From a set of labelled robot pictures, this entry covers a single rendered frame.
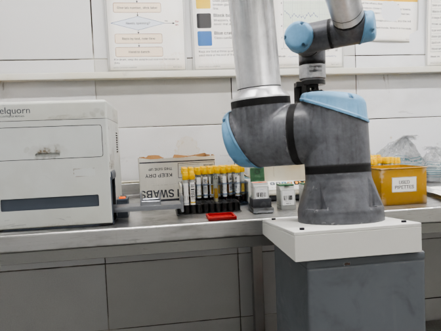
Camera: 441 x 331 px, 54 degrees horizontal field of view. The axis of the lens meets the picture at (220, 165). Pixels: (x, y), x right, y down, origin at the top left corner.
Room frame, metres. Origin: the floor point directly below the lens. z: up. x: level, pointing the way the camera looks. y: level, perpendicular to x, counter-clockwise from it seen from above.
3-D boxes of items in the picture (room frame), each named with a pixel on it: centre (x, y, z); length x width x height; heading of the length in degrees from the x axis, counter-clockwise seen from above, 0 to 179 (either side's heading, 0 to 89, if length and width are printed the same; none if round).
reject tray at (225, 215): (1.06, 0.00, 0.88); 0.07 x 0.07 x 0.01; 8
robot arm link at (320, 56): (1.23, -0.27, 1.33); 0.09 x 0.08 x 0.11; 154
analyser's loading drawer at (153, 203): (1.07, 0.20, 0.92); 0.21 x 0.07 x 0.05; 98
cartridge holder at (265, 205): (1.14, -0.10, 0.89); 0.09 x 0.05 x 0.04; 6
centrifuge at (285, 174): (1.46, -0.21, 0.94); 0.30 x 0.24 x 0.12; 179
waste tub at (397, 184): (1.21, -0.48, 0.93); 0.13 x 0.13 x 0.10; 7
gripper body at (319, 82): (1.24, -0.27, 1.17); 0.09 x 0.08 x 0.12; 93
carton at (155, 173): (1.47, 0.15, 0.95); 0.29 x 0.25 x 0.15; 8
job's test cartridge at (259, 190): (1.14, -0.10, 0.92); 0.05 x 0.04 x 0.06; 6
